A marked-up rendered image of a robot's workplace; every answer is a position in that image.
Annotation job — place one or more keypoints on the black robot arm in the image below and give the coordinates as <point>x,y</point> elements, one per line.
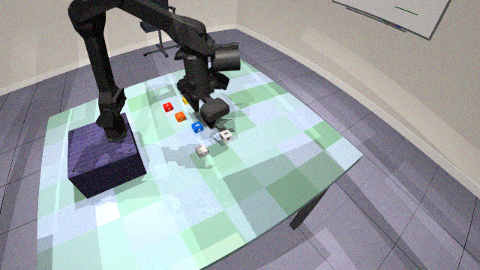
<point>88,18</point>

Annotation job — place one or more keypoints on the small white block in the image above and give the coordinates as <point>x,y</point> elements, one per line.
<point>226,135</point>
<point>201,150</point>

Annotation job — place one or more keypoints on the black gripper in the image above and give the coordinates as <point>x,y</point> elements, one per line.
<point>196,89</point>

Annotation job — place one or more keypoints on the red block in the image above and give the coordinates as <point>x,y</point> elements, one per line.
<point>168,107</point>

